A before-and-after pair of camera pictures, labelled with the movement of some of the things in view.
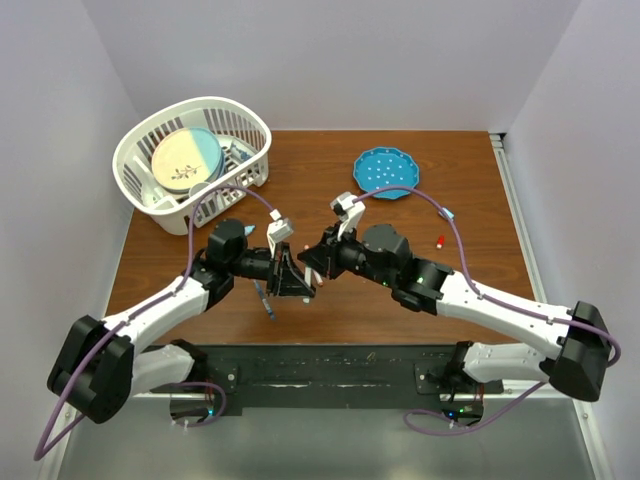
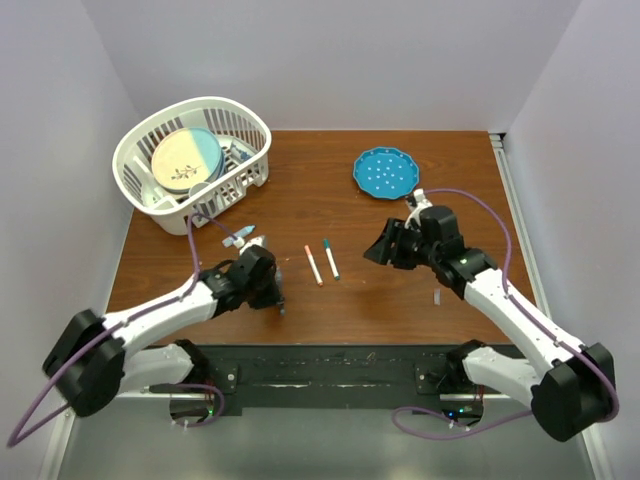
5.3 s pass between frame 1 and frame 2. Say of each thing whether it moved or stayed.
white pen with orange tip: stayed
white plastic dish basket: stayed
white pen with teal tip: moved
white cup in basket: stayed
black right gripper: moved
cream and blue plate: stayed
